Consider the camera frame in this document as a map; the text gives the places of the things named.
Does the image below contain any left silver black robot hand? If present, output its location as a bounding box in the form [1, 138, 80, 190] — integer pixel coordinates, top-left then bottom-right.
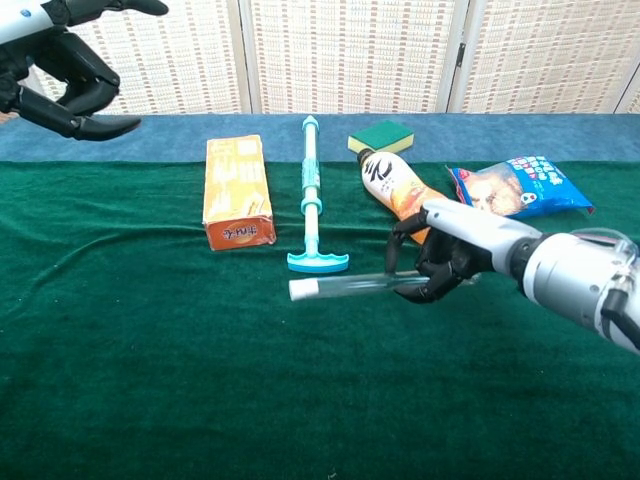
[0, 0, 170, 142]

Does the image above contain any teal white hand pump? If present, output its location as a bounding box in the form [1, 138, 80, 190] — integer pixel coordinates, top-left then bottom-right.
[286, 114, 350, 274]

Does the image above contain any orange cardboard box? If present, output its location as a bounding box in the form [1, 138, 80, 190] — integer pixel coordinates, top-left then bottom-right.
[201, 133, 277, 252]

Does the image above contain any blue snack bag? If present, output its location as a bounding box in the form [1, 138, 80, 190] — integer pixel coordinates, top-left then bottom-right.
[446, 154, 595, 220]

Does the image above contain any orange drink bottle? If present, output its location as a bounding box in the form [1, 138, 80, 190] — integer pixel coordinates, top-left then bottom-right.
[355, 148, 451, 246]

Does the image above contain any green yellow sponge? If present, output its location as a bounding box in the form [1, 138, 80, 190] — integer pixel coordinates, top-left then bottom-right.
[347, 120, 416, 155]

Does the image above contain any dark green velvet cloth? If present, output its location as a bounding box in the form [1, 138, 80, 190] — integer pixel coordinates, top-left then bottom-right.
[0, 159, 640, 480]

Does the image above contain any blue table cloth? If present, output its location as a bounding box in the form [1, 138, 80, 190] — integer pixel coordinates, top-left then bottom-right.
[0, 112, 640, 164]

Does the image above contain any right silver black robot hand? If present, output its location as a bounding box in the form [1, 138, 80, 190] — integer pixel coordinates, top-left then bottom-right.
[384, 198, 544, 305]

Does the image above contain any small white cap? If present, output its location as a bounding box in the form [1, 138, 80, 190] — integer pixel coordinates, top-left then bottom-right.
[288, 277, 317, 302]

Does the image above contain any clear glass test tube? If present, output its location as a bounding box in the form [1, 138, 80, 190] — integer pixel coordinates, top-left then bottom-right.
[288, 269, 482, 302]

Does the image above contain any woven folding screen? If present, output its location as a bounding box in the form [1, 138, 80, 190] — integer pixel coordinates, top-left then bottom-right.
[0, 0, 640, 124]

